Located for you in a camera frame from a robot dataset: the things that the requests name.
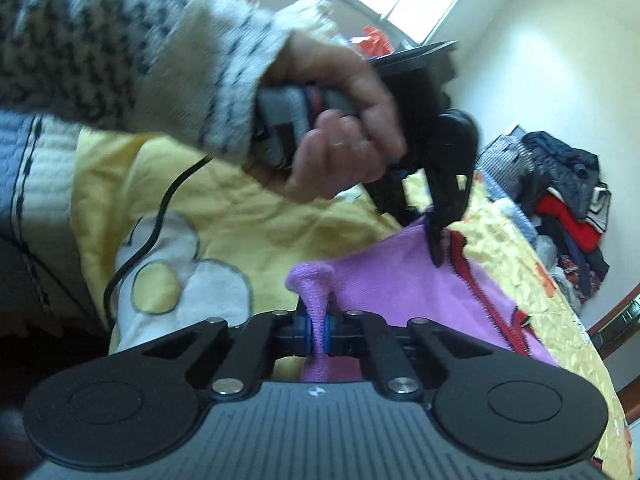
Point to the red bag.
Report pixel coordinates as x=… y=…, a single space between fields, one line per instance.
x=372 y=41

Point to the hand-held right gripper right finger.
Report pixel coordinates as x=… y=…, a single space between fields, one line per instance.
x=328 y=336

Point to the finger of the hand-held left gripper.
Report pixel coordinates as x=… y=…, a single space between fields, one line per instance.
x=447 y=210

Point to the person's left hand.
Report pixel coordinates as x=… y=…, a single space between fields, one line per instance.
x=330 y=75

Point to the purple small garment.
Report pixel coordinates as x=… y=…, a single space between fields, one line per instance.
x=390 y=280

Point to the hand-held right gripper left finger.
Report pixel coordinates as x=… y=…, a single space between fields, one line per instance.
x=301 y=336

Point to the yellow printed blanket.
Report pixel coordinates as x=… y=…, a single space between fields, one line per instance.
x=240 y=210

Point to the white quilted cloth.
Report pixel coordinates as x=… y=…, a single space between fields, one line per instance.
x=35 y=200

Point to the pile of dark clothes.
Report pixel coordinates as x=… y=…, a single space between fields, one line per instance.
x=570 y=195

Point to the cream fuzzy cloth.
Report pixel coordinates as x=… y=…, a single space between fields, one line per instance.
x=310 y=15

